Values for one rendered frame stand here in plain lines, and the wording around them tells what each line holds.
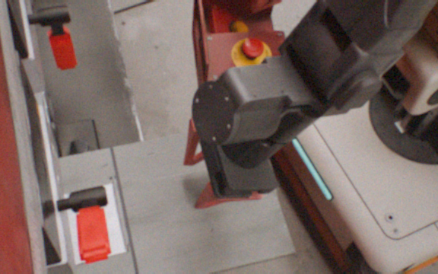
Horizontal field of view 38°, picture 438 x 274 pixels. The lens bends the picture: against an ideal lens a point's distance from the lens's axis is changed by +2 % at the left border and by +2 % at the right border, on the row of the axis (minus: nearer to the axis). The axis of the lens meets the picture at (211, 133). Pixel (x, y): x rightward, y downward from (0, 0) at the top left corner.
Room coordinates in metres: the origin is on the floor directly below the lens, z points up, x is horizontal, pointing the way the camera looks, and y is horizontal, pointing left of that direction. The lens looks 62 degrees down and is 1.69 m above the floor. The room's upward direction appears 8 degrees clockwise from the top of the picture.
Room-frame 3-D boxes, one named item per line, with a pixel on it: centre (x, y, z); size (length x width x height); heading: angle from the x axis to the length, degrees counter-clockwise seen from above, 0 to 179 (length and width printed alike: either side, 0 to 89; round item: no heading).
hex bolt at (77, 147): (0.36, 0.18, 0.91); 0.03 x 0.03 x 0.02
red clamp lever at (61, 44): (0.38, 0.18, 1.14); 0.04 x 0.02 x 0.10; 112
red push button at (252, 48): (0.65, -0.05, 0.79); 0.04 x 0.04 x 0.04
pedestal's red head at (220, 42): (0.69, -0.03, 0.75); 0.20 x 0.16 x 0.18; 13
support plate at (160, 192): (0.26, 0.04, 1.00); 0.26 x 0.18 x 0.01; 112
